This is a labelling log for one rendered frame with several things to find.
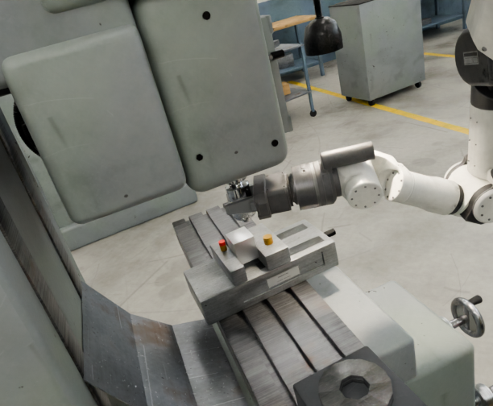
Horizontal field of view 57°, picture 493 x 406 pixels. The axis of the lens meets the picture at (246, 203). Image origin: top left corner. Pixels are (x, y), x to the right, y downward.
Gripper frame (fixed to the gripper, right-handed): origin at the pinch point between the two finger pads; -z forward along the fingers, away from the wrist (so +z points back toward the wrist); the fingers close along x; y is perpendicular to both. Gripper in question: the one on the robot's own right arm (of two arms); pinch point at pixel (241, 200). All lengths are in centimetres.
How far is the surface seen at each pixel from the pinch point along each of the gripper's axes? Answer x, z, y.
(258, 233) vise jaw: -16.2, -0.4, 17.5
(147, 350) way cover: 7.3, -27.8, 27.0
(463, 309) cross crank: -20, 49, 56
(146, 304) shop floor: -140, -96, 122
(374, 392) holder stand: 41.8, 15.6, 8.6
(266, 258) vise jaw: -5.4, 1.1, 18.0
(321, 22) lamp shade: -9.3, 21.9, -27.6
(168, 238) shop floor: -218, -96, 122
